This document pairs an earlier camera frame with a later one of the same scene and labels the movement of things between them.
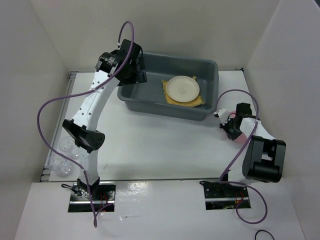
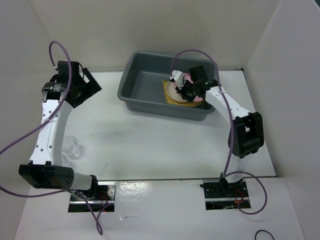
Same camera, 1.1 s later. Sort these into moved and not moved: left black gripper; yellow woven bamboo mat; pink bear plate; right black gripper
Moved: right black gripper; pink bear plate; left black gripper
Not moved: yellow woven bamboo mat
